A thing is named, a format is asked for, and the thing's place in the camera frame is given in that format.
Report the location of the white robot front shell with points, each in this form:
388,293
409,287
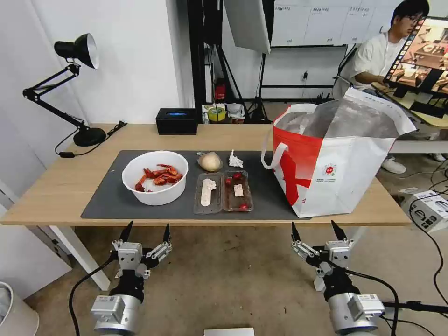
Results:
229,332

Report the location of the yellow tape roll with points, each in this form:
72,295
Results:
216,114

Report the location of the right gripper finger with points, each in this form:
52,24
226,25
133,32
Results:
338,231
295,234

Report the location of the crumpled white tissue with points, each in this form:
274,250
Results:
235,160

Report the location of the white waste bin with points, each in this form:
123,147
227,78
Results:
14,311

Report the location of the computer monitor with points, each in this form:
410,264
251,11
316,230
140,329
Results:
420,52

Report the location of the white paper wrapper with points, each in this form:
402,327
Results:
207,190

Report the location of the white and red takeout bag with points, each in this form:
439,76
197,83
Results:
343,175

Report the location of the white printed cardboard box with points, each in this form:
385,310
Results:
428,210

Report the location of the light wooden desk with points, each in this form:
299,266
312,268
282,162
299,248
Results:
430,119

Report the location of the red crayfish shells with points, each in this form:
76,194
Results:
159,176

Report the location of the clear plastic clamshell container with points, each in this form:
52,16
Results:
224,206

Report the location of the black desk lamp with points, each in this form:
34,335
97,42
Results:
87,134

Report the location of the black metal rack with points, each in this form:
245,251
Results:
196,52

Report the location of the white plastic bowl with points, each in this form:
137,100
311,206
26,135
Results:
157,196

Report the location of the black tripod rod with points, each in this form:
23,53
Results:
420,306

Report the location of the dark grey table mat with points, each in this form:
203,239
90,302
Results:
105,196

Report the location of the white table leg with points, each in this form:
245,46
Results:
80,255
357,234

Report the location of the black tissue box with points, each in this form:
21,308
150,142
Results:
176,122

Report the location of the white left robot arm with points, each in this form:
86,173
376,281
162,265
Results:
112,311

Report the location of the white softbox panel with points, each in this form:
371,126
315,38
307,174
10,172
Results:
246,24

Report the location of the red canister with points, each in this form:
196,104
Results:
220,89

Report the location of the person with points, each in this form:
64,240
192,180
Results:
371,59

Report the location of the black light stand tripod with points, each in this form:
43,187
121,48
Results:
259,105

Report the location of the white wall board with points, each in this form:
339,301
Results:
325,21

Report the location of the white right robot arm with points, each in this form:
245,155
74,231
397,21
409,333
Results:
357,311

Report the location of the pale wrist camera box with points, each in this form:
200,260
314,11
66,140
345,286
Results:
130,255
337,254

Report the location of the beige wrapped bun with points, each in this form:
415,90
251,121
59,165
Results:
210,161

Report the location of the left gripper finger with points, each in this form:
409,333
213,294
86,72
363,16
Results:
126,231
167,235

